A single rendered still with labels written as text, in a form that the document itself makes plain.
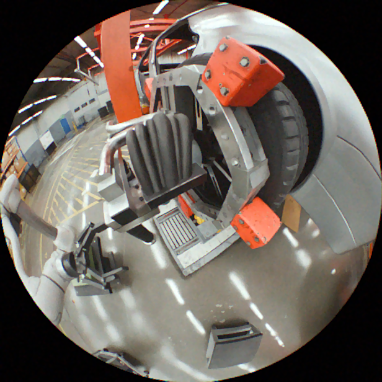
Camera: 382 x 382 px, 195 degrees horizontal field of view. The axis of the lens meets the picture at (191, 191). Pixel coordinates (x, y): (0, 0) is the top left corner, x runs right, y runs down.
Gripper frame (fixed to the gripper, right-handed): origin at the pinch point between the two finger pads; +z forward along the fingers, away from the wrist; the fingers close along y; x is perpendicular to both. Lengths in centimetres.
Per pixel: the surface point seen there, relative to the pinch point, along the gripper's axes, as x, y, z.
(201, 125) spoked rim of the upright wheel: 11.3, -17.6, 38.9
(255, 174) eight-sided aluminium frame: 14.4, 8.6, 30.1
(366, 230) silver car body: 15, 59, 65
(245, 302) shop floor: -83, 75, 31
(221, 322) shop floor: -83, 77, 2
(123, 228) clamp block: 8.7, 2.4, 8.1
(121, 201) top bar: 15.0, 2.5, 11.7
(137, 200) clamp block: 12.0, 1.1, 13.1
